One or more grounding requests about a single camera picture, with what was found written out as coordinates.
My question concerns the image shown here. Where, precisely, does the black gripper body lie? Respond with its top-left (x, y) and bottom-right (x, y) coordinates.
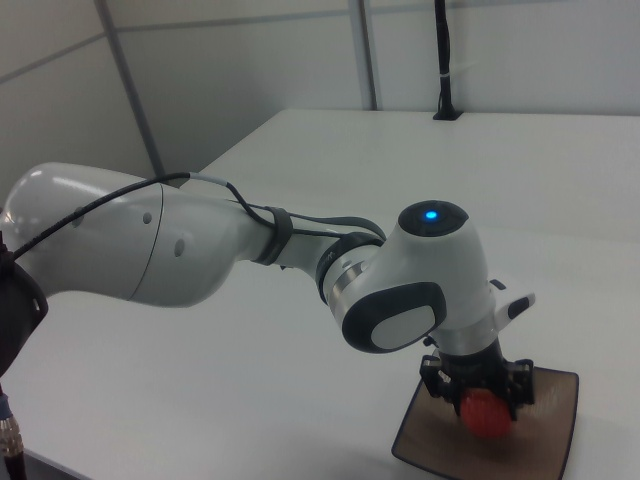
top-left (435, 340), bottom-right (508, 392)

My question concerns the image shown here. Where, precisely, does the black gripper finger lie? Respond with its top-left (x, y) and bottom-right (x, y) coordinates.
top-left (418, 353), bottom-right (462, 417)
top-left (502, 358), bottom-right (536, 422)

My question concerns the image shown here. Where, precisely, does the red apple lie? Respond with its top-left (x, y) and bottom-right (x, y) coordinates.
top-left (459, 388), bottom-right (513, 440)

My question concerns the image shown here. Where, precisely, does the brown square ceramic plate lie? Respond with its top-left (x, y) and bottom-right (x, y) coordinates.
top-left (390, 367), bottom-right (581, 480)

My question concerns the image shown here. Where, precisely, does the black pole with base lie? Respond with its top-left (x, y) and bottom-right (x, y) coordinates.
top-left (431, 0), bottom-right (464, 123)

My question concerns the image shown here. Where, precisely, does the grey partition frame post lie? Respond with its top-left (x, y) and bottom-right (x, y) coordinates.
top-left (93, 0), bottom-right (168, 180)
top-left (357, 0), bottom-right (380, 112)

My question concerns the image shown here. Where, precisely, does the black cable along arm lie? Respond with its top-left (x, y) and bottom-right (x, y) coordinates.
top-left (8, 171), bottom-right (386, 262)

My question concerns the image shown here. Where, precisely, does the dark cable with metal connector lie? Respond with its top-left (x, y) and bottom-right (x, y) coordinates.
top-left (0, 383), bottom-right (27, 480)

